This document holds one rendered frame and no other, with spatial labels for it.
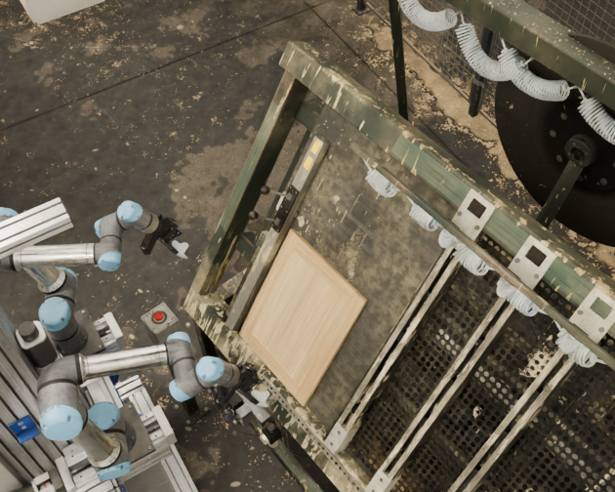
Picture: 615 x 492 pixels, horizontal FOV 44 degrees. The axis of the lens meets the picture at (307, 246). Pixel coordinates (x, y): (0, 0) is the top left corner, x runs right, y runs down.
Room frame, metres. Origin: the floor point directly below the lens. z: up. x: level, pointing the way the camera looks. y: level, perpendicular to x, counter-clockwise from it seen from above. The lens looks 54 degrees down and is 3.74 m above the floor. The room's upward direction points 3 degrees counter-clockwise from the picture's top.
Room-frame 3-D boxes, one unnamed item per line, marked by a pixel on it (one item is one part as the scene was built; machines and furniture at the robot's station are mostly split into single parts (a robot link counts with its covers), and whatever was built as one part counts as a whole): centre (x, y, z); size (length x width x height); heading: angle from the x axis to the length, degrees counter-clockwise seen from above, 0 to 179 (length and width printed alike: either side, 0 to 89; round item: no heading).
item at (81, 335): (1.56, 0.98, 1.09); 0.15 x 0.15 x 0.10
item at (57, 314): (1.57, 0.98, 1.20); 0.13 x 0.12 x 0.14; 3
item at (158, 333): (1.71, 0.65, 0.84); 0.12 x 0.12 x 0.18; 37
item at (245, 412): (1.40, 0.33, 0.69); 0.50 x 0.14 x 0.24; 37
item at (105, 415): (1.12, 0.74, 1.20); 0.13 x 0.12 x 0.14; 15
